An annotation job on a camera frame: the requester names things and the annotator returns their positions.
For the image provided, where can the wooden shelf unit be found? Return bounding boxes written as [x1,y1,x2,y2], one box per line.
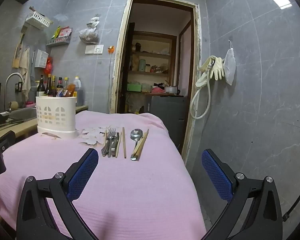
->
[125,31,177,94]

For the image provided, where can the cream rubber gloves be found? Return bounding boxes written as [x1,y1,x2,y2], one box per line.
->
[210,57,225,81]

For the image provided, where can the white wall basket shelf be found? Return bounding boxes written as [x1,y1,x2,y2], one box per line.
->
[25,11,52,29]

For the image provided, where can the wooden door frame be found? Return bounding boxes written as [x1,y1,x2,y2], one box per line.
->
[109,0,203,158]

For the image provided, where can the chrome kitchen faucet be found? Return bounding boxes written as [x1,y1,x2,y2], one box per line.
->
[4,72,24,112]

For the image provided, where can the dark sauce bottle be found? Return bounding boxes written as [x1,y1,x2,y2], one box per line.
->
[37,75,45,96]

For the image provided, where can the white wall switch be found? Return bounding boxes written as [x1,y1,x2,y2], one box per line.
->
[85,45,104,55]

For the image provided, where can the hanging clear plastic bag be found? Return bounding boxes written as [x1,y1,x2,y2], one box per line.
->
[223,48,236,86]

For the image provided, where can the grey wall spice rack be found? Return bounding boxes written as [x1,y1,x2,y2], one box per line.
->
[46,36,71,47]

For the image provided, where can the white plastic utensil holder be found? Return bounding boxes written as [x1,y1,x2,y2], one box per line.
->
[36,96,78,139]

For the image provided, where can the pink floral tablecloth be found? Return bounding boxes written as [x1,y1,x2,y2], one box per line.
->
[0,111,206,239]

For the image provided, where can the dark grey cabinet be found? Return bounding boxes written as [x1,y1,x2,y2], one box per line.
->
[147,95,187,153]

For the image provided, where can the silver fork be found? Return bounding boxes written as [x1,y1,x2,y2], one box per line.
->
[101,128,116,157]

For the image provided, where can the hanging bag of goods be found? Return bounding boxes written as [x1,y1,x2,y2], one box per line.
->
[79,15,100,44]

